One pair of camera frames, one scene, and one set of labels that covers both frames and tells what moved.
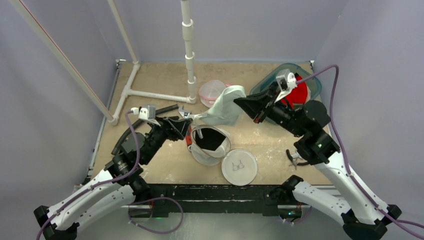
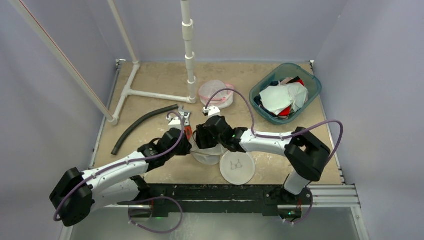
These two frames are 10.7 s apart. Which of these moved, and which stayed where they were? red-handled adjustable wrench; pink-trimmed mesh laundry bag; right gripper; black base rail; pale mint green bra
Moved: right gripper; pale mint green bra
Stayed: red-handled adjustable wrench; pink-trimmed mesh laundry bag; black base rail
